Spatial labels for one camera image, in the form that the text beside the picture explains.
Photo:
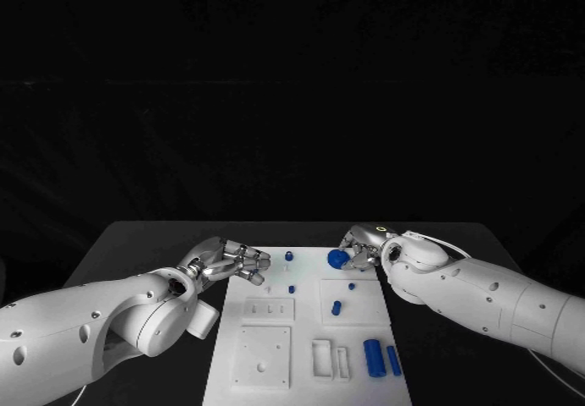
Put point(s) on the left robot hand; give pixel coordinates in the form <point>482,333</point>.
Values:
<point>228,257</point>

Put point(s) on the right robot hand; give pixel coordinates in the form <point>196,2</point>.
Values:
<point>365,244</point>

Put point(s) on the blue gear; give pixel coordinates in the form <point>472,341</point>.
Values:
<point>338,258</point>

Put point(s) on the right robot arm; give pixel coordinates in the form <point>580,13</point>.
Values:
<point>480,291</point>

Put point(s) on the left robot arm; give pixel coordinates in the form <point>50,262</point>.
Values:
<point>68,323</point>

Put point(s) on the white task board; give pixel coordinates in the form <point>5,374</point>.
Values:
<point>306,330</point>

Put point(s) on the thick blue long cylinder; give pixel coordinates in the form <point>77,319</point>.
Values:
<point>374,358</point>

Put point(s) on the thin blue long cylinder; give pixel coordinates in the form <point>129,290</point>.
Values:
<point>394,361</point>

